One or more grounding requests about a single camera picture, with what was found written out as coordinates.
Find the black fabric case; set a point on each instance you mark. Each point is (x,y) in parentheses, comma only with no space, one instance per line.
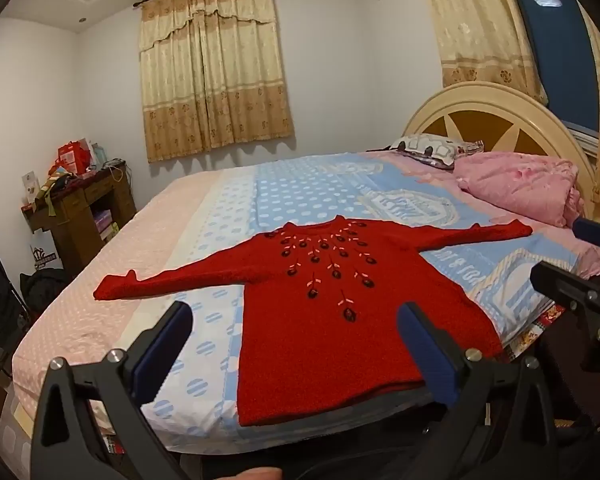
(0,300)

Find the green cloth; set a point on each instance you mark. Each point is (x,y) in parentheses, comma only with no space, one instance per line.
(52,192)

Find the cream wooden headboard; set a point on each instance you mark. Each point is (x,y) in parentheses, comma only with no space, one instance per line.
(480,105)

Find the patterned pillow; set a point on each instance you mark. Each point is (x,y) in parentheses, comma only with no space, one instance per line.
(430,147)

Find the black bag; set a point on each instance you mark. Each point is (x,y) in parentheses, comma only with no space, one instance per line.
(45,287)

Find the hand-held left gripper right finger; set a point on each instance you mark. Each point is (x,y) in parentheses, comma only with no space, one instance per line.
(430,355)

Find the red knitted sweater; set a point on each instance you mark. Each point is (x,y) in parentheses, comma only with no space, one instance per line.
(330,350)

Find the light blue box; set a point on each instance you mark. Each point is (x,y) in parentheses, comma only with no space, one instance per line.
(100,155)

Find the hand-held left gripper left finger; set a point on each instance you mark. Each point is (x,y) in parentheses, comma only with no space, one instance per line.
(162,355)

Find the red gift bag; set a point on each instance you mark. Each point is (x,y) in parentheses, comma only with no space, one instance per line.
(72,157)

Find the blue printed bedsheet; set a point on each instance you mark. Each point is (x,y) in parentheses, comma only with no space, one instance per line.
(305,195)

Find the wide beige patterned curtain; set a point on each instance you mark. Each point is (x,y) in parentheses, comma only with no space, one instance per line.
(215,70)

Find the pink blanket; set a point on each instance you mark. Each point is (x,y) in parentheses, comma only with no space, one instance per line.
(520,185)

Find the small white box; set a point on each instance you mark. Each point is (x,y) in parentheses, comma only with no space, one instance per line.
(31,186)

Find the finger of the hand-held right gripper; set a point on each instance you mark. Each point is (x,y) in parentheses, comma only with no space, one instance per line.
(595,234)
(565,282)

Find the red patterned mattress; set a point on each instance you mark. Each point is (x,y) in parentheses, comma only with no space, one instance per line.
(530,332)

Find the brown wooden desk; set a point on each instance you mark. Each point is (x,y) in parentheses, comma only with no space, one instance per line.
(75,220)

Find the pink dotted bedsheet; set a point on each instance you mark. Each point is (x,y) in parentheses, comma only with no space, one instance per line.
(130,245)

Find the window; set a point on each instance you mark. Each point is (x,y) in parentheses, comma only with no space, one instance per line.
(560,60)

